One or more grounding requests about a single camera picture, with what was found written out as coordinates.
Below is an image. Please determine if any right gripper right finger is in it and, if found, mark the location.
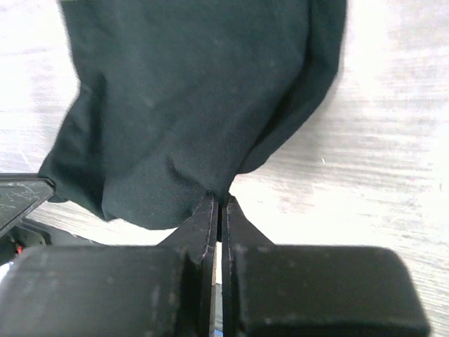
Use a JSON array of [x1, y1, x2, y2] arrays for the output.
[[220, 197, 431, 336]]

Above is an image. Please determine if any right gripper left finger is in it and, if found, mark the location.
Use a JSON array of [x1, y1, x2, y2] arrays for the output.
[[1, 196, 217, 336]]

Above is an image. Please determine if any black t shirt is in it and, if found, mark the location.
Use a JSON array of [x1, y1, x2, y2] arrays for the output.
[[39, 1, 347, 230]]

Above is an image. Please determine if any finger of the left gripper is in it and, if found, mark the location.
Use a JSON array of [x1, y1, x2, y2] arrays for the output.
[[1, 173, 55, 237]]

